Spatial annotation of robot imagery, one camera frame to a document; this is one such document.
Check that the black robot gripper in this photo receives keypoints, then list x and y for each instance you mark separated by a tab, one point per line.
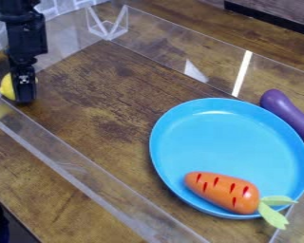
27	43

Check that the yellow toy lemon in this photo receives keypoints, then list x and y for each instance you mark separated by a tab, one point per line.
6	87

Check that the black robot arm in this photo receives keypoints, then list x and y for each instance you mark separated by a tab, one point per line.
17	6

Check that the blue plastic tray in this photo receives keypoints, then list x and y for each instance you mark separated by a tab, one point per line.
232	138

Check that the white patterned curtain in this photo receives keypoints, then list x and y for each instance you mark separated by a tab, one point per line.
52	8

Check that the purple toy eggplant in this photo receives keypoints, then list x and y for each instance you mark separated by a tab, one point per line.
276	102

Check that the orange toy carrot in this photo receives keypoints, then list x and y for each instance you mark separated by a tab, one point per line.
238	195

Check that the dark wooden furniture piece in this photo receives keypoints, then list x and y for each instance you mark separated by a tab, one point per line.
283	13

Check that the clear acrylic left wall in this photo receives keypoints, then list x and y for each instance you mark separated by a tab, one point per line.
68	36

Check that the clear acrylic wall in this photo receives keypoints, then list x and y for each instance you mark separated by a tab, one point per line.
235	70
149	221
68	36

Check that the clear acrylic back wall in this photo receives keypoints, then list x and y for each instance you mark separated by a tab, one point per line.
235	70

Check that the clear acrylic front wall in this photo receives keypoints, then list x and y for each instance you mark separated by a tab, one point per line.
149	221

